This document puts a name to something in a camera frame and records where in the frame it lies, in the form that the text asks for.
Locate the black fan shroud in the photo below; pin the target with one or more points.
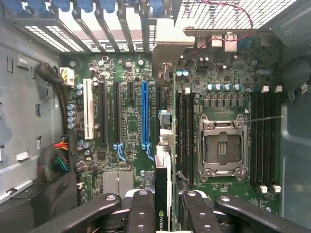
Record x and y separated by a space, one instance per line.
53 194

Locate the metal CPU socket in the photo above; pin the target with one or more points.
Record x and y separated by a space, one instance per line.
223 148

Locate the short black expansion slot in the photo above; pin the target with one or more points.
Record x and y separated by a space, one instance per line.
130 91

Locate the long black expansion slot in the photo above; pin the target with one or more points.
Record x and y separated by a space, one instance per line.
104 111
117 111
159 97

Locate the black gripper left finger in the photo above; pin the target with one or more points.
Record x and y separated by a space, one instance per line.
142 213

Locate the white expansion slot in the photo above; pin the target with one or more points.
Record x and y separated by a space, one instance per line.
88 109

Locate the thin metal locking lever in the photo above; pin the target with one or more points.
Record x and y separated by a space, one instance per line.
267 119

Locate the silver chipset heat sink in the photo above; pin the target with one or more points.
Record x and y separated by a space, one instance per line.
116 182

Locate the green motherboard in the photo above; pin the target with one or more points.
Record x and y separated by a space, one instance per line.
218 72

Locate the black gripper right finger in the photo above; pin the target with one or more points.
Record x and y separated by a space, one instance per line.
196 216

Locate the open black PC case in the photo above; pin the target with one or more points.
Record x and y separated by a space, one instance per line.
22 109

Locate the black RAM slot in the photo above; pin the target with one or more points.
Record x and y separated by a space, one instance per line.
262 136
277 136
179 136
254 136
185 136
192 136
269 136

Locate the blue expansion slot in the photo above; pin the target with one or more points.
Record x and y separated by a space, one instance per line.
145 109

